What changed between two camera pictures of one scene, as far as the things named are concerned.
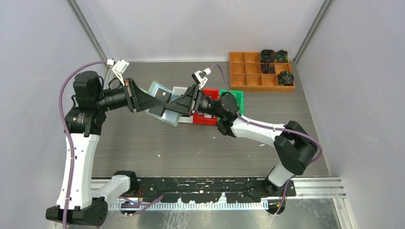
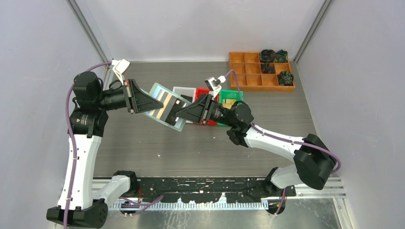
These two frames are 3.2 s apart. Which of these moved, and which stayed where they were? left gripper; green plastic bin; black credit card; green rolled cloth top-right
Moved: black credit card
Stayed: green plastic bin; left gripper; green rolled cloth top-right
